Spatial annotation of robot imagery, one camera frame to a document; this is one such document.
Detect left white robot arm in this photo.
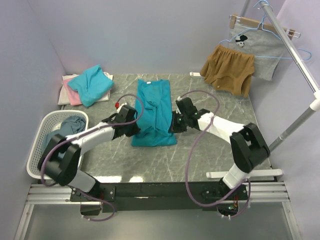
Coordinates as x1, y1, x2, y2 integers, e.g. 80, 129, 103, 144
37, 104, 140, 201

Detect folded pink t shirt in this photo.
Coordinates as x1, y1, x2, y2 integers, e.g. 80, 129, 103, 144
62, 77, 82, 106

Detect teal t shirt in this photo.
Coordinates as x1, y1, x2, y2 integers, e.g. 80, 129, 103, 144
131, 79, 177, 147

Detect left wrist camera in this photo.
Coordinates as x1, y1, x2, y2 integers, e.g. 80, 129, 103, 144
115, 102, 128, 113

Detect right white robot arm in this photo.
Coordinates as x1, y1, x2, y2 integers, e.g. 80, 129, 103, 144
168, 97, 271, 200

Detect folded white t shirt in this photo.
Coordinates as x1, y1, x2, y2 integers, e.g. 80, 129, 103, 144
57, 72, 114, 106

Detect grey panda cloth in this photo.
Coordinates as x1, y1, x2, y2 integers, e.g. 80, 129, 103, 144
228, 24, 286, 81

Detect folded cyan t shirt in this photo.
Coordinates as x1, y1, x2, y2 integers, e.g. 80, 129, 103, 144
67, 64, 114, 108

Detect grey-blue t shirt in basket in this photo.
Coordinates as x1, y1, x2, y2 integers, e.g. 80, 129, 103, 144
41, 115, 87, 150

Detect aluminium rail frame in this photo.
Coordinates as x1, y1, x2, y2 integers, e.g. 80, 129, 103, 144
14, 182, 296, 240

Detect brown shorts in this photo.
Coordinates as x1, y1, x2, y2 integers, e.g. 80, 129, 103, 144
199, 44, 255, 98

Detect white laundry basket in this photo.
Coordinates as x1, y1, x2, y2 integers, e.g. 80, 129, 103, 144
26, 110, 89, 179

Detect wooden clip hanger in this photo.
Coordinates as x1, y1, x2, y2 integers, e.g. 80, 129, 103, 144
229, 14, 301, 40

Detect metal clothes rack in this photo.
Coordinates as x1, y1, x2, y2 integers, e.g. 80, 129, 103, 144
189, 0, 320, 179

